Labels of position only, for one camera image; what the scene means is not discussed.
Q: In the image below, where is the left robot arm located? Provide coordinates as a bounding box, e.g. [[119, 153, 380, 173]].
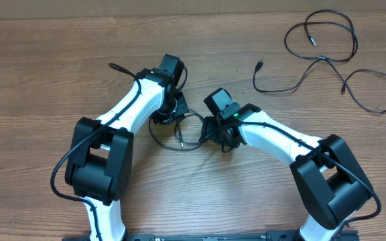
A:
[[65, 54, 187, 240]]

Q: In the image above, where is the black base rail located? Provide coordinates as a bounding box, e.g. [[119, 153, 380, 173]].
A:
[[62, 230, 360, 241]]

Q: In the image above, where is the black cable pulled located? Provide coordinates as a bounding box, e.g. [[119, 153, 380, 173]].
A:
[[281, 9, 359, 64]]

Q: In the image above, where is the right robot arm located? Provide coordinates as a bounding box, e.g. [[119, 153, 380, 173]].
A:
[[202, 88, 376, 240]]

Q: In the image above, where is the black cable staying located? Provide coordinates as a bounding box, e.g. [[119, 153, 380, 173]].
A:
[[147, 108, 210, 152]]

